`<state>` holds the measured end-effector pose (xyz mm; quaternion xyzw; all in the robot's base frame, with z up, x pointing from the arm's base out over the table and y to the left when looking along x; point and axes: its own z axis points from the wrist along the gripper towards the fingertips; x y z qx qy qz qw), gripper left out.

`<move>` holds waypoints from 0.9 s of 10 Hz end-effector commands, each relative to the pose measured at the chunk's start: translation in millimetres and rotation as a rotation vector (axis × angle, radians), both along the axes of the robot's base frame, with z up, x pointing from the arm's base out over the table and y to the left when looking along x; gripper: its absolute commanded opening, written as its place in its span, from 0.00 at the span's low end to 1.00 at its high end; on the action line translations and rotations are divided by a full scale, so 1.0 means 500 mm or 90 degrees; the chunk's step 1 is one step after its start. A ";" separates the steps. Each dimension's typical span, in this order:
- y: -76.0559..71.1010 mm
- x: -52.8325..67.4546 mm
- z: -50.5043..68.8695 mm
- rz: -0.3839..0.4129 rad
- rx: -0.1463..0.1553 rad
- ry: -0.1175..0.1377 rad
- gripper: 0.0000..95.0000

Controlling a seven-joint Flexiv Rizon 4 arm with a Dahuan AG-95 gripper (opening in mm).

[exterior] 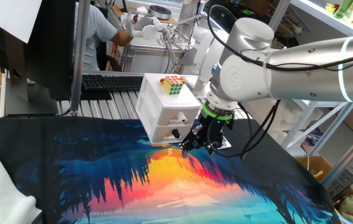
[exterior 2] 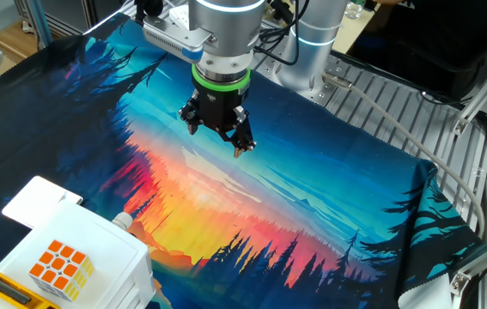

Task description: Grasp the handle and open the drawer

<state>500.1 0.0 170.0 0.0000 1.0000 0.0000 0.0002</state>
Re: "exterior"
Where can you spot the white digital scale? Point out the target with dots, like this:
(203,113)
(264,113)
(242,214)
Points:
(226,143)

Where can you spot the green plastic bottle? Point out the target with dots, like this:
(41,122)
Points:
(344,7)

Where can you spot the small yellow toy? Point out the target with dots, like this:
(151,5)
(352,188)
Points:
(330,8)

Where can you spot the person in light blue shirt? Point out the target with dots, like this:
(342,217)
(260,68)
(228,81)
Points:
(96,34)

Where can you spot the open cardboard box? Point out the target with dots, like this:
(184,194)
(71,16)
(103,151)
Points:
(316,163)

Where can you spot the sunset forest print tablecloth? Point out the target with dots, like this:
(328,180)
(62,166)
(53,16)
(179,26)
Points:
(101,161)

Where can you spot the black keyboard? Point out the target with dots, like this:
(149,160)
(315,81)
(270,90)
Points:
(111,82)

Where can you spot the white metal shelf rack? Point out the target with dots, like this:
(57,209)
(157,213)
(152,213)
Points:
(319,17)

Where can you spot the aluminium flight case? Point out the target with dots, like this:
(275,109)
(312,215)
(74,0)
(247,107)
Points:
(145,60)

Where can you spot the grey lettered sign plate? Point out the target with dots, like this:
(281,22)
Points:
(344,182)

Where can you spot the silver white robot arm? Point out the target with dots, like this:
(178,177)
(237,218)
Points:
(304,71)

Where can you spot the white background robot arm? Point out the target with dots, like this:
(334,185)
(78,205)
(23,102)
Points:
(207,53)

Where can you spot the aluminium frame post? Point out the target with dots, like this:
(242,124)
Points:
(79,56)

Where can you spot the round black disc device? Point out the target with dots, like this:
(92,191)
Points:
(160,12)

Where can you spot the white drawer with black knob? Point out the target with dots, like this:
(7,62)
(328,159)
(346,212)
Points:
(160,132)

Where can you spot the white paper sheet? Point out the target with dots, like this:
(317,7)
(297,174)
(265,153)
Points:
(11,15)

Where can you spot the Rubik's cube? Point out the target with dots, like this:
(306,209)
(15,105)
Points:
(173,84)

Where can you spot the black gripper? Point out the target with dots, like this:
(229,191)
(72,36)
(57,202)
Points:
(213,130)

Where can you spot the white plastic drawer cabinet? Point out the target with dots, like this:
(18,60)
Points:
(151,93)

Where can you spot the white teleoperation device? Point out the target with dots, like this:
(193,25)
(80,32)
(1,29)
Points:
(149,31)

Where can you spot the black monitor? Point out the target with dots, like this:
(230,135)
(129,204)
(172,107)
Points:
(48,46)

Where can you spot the white foam blocks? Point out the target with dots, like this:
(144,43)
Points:
(282,121)

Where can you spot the white cloth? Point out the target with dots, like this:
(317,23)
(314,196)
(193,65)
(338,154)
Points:
(11,199)

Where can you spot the slanted aluminium frame strut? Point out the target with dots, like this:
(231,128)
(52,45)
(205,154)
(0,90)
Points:
(347,155)

